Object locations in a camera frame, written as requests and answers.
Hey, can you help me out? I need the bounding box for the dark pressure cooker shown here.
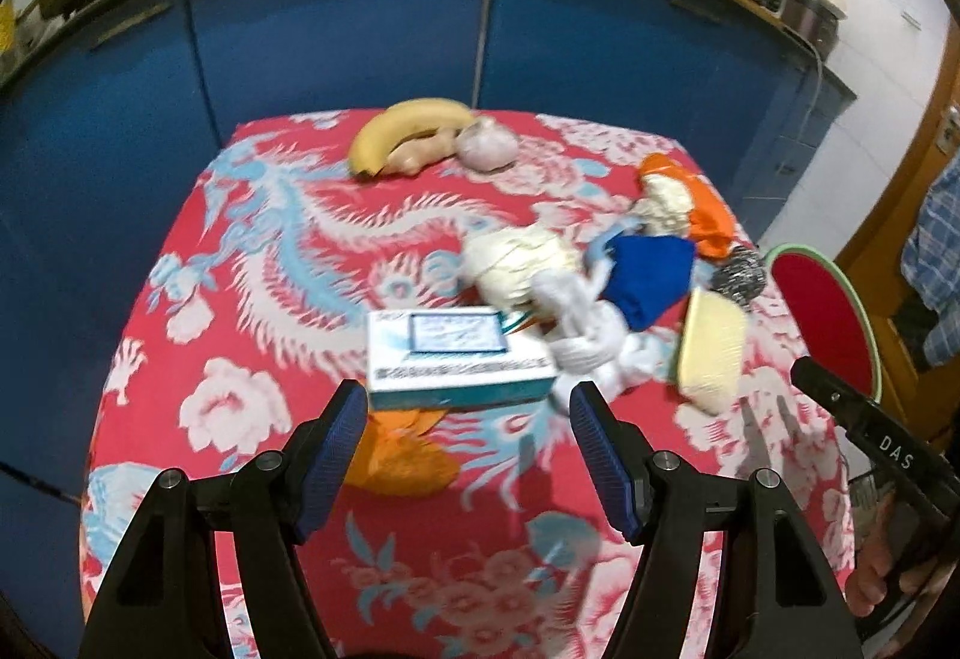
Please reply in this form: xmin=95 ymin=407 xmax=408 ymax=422
xmin=784 ymin=0 xmax=850 ymax=61

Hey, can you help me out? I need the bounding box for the yellow banana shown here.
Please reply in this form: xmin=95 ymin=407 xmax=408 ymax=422
xmin=349 ymin=97 xmax=475 ymax=179

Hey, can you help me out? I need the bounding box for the wooden door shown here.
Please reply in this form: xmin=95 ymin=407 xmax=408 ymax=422
xmin=836 ymin=157 xmax=960 ymax=450

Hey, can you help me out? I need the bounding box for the red floral printed tablecloth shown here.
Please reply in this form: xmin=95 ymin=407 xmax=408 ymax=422
xmin=75 ymin=108 xmax=860 ymax=659

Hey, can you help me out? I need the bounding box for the steel wool scrubber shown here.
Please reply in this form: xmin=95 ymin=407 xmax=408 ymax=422
xmin=709 ymin=244 xmax=767 ymax=308

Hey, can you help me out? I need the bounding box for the blue cabinet door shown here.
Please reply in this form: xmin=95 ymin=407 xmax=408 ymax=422
xmin=0 ymin=0 xmax=222 ymax=525
xmin=186 ymin=0 xmax=500 ymax=145
xmin=476 ymin=0 xmax=817 ymax=244

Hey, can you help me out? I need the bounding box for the cream cloth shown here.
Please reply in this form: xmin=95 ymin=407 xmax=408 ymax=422
xmin=461 ymin=225 xmax=584 ymax=315

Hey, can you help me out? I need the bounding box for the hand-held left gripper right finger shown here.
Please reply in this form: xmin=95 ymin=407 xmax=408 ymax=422
xmin=568 ymin=381 xmax=863 ymax=659

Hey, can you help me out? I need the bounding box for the orange cloth with white ball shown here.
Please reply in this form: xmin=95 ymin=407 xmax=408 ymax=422
xmin=637 ymin=153 xmax=734 ymax=259

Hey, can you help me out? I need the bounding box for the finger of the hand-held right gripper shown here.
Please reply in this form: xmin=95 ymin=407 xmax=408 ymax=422
xmin=790 ymin=357 xmax=877 ymax=437

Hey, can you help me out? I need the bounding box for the white power cable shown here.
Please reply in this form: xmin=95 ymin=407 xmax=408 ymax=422
xmin=801 ymin=38 xmax=826 ymax=139

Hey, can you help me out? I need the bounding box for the yellow sponge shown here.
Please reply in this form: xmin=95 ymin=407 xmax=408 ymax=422
xmin=675 ymin=288 xmax=751 ymax=414

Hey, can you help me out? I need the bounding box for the red bucket with green rim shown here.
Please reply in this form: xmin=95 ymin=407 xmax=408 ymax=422
xmin=765 ymin=241 xmax=882 ymax=405

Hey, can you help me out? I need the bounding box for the garlic bulb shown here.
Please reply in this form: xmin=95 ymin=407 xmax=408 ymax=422
xmin=456 ymin=118 xmax=520 ymax=171

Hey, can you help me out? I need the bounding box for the white and teal box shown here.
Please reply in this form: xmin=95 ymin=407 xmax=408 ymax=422
xmin=365 ymin=306 xmax=560 ymax=414

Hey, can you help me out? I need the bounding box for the blue plaid cloth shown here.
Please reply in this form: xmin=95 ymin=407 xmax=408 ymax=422
xmin=900 ymin=153 xmax=960 ymax=368

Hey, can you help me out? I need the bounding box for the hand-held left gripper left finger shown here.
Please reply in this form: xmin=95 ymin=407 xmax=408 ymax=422
xmin=79 ymin=380 xmax=370 ymax=659

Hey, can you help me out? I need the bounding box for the light blue cloth piece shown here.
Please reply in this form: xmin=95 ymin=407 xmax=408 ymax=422
xmin=583 ymin=216 xmax=646 ymax=278

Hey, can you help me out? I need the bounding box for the person's right hand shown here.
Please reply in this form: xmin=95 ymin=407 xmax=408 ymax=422
xmin=844 ymin=490 xmax=901 ymax=622

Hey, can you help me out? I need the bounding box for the ginger root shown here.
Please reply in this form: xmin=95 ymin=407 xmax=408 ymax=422
xmin=382 ymin=127 xmax=458 ymax=176

